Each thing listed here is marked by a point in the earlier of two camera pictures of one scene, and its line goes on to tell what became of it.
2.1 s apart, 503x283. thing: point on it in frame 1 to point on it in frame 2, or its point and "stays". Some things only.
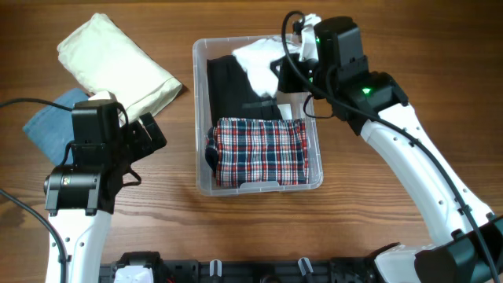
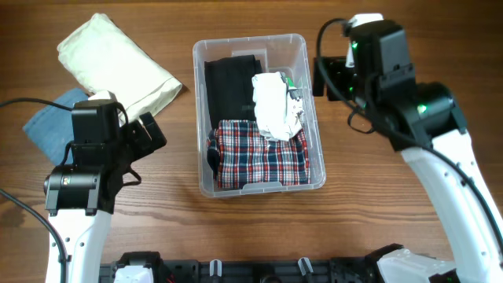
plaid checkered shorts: x=250 y=151 stays
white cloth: x=258 y=56 to x=278 y=112
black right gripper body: x=298 y=76 to x=343 y=85
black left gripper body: x=136 y=144 stays
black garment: x=232 y=95 stays
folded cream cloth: x=102 y=56 stays
